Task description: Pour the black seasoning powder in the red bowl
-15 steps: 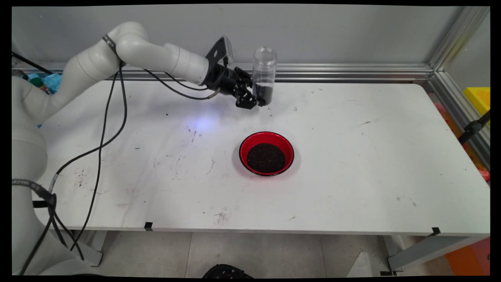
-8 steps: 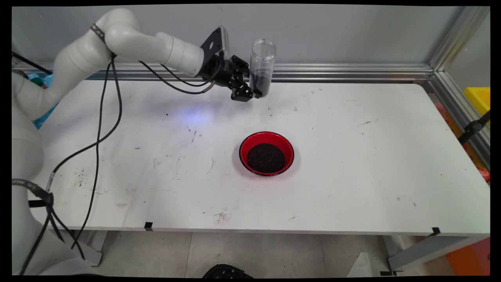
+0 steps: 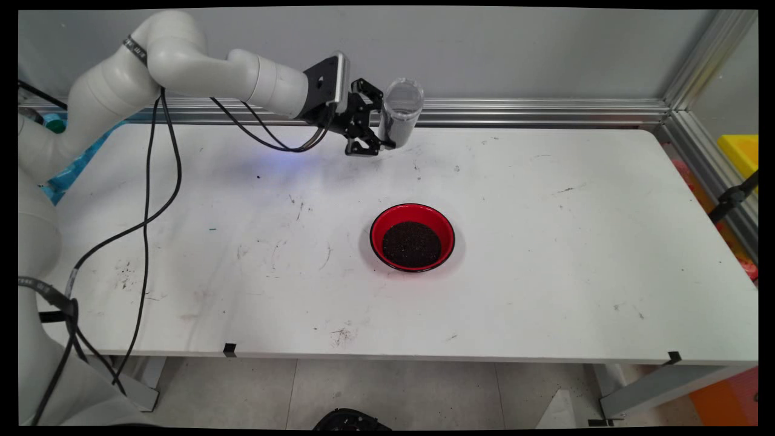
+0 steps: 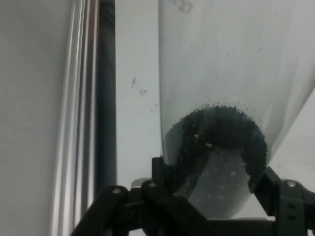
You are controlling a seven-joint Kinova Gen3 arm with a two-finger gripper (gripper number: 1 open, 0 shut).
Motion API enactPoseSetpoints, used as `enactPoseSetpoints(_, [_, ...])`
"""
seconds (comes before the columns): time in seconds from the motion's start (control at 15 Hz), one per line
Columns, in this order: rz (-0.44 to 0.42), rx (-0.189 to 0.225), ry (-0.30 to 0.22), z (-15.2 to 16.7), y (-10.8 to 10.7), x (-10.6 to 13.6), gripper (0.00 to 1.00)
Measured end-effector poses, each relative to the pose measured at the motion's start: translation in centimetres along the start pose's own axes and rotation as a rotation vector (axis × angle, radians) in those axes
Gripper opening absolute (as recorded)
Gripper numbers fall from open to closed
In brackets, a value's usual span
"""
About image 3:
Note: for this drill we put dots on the clear plastic jar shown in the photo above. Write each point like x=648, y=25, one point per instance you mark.
x=402, y=103

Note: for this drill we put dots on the aluminium frame post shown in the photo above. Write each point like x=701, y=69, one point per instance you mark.
x=708, y=54

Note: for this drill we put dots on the aluminium frame rail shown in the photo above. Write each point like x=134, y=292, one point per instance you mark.
x=708, y=163
x=514, y=112

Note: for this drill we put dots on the yellow box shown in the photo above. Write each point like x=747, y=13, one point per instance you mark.
x=740, y=151

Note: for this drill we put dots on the red bowl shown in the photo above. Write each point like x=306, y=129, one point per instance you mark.
x=378, y=227

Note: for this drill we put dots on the grey table leg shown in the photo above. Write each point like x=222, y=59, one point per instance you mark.
x=139, y=390
x=660, y=384

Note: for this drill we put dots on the orange box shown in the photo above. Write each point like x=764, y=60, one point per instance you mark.
x=726, y=399

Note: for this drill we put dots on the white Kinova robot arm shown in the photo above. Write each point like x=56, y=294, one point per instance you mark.
x=194, y=60

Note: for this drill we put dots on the black tape marker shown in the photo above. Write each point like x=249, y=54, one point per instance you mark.
x=674, y=358
x=229, y=350

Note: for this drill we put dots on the blue patterned bag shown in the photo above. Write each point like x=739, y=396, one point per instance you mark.
x=72, y=166

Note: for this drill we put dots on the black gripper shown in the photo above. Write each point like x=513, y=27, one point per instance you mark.
x=351, y=115

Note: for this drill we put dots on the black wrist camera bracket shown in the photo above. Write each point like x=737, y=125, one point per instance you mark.
x=324, y=82

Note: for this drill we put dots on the black object on floor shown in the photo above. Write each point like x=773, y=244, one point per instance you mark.
x=351, y=419

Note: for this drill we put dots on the black grains in bowl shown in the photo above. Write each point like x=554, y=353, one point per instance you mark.
x=412, y=244

